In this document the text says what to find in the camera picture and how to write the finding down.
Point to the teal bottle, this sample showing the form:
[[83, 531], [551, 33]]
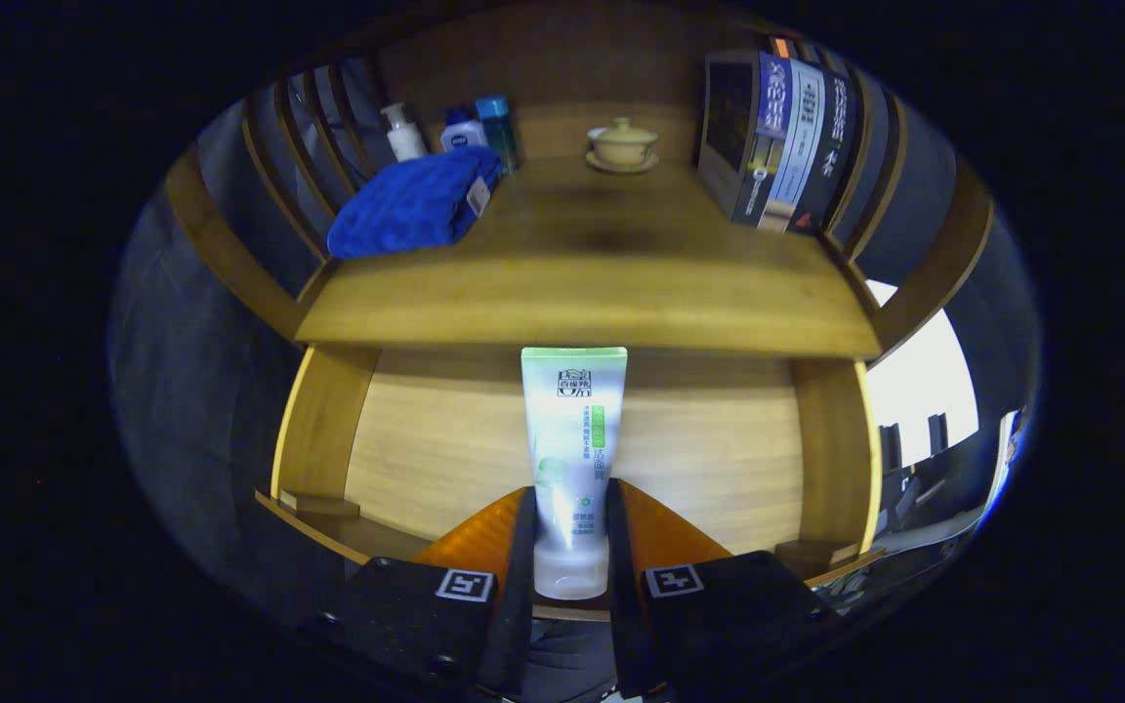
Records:
[[499, 132]]

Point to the pale grey book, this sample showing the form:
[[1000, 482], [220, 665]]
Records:
[[797, 146]]

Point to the wooden countertop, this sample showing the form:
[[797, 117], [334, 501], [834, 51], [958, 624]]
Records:
[[602, 283]]

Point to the wooden cabinet with slatted sides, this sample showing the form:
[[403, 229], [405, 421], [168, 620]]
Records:
[[221, 264]]

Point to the beige lidded teacup with saucer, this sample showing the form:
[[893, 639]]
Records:
[[623, 146]]

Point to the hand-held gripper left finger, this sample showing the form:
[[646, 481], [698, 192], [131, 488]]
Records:
[[406, 605]]

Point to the white bottle with blue cap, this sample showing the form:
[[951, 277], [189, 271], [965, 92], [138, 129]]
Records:
[[463, 135]]

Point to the wooden drawer with black knob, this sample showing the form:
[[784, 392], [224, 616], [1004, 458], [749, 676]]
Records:
[[445, 449]]

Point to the blue book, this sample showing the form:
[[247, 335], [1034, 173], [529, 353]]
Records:
[[733, 137]]

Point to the blue folded towel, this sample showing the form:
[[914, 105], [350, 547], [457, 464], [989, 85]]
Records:
[[406, 205]]

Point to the white pump bottle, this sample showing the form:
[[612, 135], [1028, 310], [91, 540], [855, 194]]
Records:
[[404, 139]]

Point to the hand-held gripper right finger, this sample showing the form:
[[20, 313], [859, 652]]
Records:
[[729, 615]]

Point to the white facial cleanser tube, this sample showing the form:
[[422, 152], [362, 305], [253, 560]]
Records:
[[572, 439]]

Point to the white box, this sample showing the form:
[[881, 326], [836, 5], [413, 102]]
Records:
[[924, 391]]

